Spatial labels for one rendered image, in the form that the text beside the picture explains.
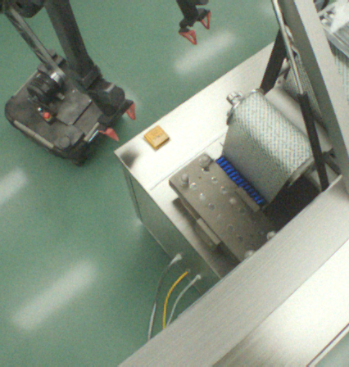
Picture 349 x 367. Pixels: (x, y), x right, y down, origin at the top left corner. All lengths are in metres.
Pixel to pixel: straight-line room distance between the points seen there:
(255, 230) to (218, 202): 0.15
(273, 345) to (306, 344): 0.07
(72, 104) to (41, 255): 0.91
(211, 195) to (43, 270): 1.36
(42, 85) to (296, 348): 1.95
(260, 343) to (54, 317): 1.67
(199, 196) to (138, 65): 1.70
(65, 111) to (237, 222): 1.44
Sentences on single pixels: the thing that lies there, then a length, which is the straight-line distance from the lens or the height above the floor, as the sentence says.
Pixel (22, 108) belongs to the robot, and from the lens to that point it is 2.52.
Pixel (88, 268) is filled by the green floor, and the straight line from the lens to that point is 2.30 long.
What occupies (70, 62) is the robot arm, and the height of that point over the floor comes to 1.35.
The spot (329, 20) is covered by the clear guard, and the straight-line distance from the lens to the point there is 0.58.
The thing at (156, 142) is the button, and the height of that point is 0.92.
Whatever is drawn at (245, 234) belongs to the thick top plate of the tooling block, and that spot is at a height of 1.03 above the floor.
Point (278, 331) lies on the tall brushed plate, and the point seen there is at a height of 1.44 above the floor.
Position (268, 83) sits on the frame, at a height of 1.02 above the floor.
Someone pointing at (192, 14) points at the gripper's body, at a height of 1.15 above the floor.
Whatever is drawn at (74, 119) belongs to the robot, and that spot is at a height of 0.26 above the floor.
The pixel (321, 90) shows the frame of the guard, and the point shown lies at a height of 1.79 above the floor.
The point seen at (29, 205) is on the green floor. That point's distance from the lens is 2.49.
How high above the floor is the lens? 2.22
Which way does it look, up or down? 69 degrees down
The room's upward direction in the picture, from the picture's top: 1 degrees clockwise
